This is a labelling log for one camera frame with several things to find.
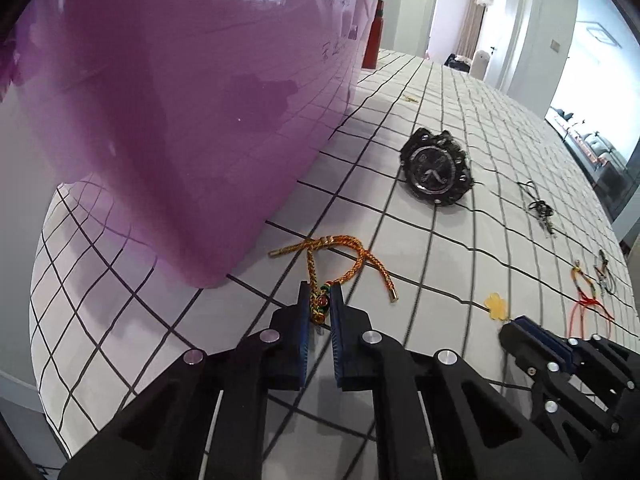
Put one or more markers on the wall switch plate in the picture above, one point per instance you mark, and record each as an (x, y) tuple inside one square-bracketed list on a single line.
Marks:
[(555, 45)]

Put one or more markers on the ceiling lamp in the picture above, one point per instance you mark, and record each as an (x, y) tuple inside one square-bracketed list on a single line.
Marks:
[(600, 33)]

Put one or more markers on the small yellow flower charm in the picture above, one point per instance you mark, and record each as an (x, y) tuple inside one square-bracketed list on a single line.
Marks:
[(495, 305)]

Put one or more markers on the pale rounded chair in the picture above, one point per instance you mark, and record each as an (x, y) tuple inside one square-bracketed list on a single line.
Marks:
[(481, 62)]

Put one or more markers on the dark bag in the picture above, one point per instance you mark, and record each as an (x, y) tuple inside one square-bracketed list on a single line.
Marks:
[(457, 62)]

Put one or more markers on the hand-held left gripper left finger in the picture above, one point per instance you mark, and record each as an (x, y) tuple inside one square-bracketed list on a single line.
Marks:
[(304, 335)]

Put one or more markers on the grey sofa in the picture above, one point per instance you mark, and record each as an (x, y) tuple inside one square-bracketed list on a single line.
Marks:
[(597, 142)]

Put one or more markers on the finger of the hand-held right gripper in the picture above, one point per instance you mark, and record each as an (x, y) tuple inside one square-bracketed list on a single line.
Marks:
[(532, 332), (607, 362)]

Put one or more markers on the red thermos bottle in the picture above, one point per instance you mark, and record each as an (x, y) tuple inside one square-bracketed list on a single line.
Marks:
[(374, 40)]

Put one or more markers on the black flat screen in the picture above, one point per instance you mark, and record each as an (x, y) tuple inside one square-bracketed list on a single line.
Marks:
[(615, 185)]

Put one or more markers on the beige curtain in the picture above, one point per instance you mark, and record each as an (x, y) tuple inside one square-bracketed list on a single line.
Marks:
[(470, 20)]

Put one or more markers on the black wristwatch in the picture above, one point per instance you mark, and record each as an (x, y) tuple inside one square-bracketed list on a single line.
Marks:
[(435, 170)]

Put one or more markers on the purple plastic basin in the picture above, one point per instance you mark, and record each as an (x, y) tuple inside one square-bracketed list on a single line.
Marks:
[(175, 110)]

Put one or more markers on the white checked tablecloth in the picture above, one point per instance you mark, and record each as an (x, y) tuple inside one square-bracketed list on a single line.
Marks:
[(475, 110)]

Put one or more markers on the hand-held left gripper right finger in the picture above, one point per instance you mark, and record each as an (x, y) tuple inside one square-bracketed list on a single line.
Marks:
[(337, 345)]

